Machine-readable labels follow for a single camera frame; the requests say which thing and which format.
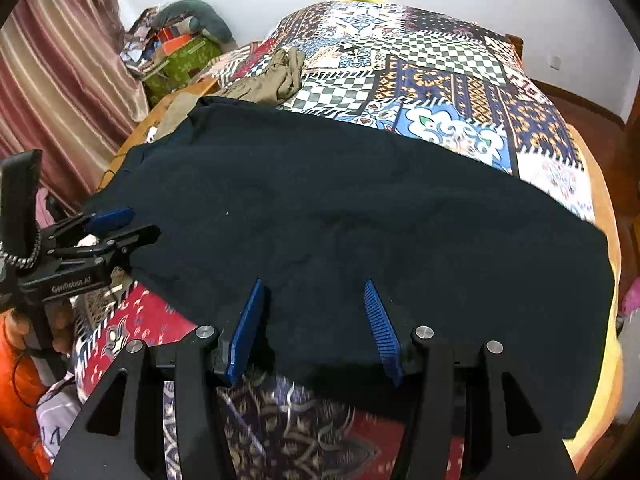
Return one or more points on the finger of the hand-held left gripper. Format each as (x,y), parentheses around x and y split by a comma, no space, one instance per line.
(112,217)
(130,240)

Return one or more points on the black pants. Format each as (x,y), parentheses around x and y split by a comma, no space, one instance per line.
(350,220)

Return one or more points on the orange box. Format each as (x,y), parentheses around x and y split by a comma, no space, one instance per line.
(175,39)

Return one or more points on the wooden bed frame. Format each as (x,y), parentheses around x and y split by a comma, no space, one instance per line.
(515,46)

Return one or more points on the green storage bag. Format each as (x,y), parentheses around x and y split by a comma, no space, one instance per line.
(185,62)

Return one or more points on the person's left hand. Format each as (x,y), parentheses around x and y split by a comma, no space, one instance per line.
(64,330)

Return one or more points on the orange bed sheet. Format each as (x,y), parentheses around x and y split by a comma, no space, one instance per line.
(607,210)

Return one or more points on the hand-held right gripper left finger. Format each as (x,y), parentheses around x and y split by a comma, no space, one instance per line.
(247,330)

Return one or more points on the wall socket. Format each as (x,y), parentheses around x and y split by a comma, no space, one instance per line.
(554,62)

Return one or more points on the khaki cloth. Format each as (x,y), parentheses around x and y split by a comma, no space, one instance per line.
(275,77)

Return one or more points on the pink cloth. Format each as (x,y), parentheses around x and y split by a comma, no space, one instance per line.
(631,295)

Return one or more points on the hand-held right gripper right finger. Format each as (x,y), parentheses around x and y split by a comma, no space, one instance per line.
(382,330)

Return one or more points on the patchwork printed blanket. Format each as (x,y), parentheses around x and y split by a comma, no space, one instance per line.
(440,85)

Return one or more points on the wooden lap table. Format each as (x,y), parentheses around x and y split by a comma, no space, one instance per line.
(150,127)

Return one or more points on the grey pillow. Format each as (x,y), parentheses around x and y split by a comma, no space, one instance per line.
(200,12)

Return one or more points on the striped red curtain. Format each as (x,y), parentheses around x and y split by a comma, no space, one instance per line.
(60,70)

